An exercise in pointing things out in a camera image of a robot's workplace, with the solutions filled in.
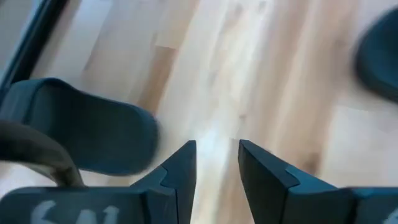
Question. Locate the black rubber slide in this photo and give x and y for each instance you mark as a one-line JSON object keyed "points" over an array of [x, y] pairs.
{"points": [[382, 62], [102, 133]]}

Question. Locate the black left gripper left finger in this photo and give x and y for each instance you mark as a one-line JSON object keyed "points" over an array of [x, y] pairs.
{"points": [[177, 193]]}

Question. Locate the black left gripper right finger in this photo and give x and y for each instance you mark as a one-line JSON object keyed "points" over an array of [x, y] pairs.
{"points": [[267, 193]]}

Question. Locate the black aluminium rig frame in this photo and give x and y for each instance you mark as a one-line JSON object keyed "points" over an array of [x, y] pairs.
{"points": [[34, 40]]}

